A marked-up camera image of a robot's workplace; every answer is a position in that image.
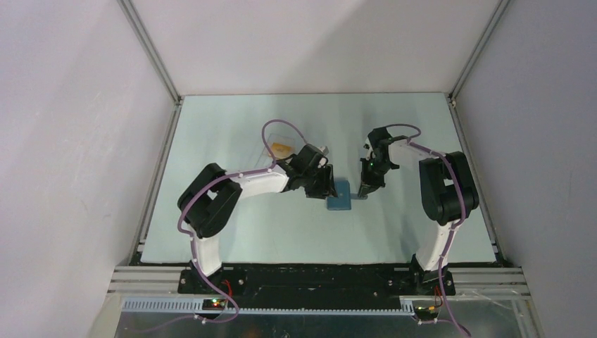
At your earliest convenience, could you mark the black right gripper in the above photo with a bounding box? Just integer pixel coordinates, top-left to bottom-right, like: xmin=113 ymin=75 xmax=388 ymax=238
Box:
xmin=358 ymin=157 xmax=395 ymax=197

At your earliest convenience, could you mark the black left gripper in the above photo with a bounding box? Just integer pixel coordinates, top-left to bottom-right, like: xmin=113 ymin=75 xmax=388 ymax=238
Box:
xmin=301 ymin=163 xmax=338 ymax=200

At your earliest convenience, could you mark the blue leather card holder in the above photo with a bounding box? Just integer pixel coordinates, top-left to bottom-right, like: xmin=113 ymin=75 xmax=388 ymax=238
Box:
xmin=326 ymin=180 xmax=367 ymax=211

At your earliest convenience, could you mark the clear acrylic card box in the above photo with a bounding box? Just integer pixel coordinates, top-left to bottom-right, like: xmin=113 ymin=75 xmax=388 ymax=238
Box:
xmin=256 ymin=132 xmax=300 ymax=168

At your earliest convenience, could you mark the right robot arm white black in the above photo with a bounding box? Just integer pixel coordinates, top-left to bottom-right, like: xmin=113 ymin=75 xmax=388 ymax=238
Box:
xmin=357 ymin=126 xmax=479 ymax=294

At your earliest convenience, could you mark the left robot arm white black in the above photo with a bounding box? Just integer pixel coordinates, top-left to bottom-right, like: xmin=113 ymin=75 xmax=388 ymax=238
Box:
xmin=177 ymin=144 xmax=337 ymax=294

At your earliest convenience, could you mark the gold card in box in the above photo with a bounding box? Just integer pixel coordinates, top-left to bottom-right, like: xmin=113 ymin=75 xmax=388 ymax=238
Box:
xmin=270 ymin=142 xmax=294 ymax=158

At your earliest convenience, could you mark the right controller board with leds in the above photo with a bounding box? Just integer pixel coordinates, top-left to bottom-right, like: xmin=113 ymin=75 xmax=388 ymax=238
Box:
xmin=413 ymin=306 xmax=441 ymax=325

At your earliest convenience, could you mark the controller board with leds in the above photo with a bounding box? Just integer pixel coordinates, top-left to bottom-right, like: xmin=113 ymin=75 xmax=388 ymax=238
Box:
xmin=413 ymin=306 xmax=441 ymax=325
xmin=201 ymin=299 xmax=228 ymax=311

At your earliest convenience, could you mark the left controller board with leds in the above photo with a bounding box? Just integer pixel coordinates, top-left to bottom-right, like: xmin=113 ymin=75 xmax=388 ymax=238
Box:
xmin=201 ymin=299 xmax=228 ymax=311

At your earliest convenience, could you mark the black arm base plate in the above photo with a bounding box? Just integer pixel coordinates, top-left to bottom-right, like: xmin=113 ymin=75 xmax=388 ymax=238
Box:
xmin=207 ymin=263 xmax=455 ymax=296

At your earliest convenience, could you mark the grey slotted cable duct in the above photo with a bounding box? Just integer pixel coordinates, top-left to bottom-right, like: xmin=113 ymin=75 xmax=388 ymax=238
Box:
xmin=122 ymin=296 xmax=415 ymax=316

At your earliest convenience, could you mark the right aluminium frame post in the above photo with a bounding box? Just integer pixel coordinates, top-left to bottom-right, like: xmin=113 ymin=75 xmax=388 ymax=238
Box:
xmin=447 ymin=0 xmax=512 ymax=107

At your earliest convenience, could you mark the aluminium frame post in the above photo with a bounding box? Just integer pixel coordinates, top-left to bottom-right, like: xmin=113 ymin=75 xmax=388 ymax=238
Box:
xmin=447 ymin=0 xmax=512 ymax=107
xmin=117 ymin=0 xmax=181 ymax=105

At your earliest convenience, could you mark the left aluminium frame post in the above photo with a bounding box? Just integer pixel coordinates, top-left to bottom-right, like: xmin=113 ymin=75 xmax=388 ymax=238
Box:
xmin=117 ymin=0 xmax=181 ymax=105

